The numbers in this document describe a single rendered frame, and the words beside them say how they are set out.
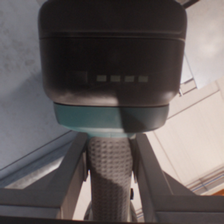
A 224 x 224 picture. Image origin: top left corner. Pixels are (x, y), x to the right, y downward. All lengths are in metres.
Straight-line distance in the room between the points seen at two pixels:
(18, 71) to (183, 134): 5.88
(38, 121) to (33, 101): 0.04
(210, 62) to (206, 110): 3.08
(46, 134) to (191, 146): 6.14
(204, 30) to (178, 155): 4.38
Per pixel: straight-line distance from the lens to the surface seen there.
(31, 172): 0.35
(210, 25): 3.23
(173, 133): 5.91
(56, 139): 0.37
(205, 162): 6.96
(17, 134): 0.40
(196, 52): 3.16
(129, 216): 0.18
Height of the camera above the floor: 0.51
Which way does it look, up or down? 12 degrees up
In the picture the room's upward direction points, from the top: 149 degrees clockwise
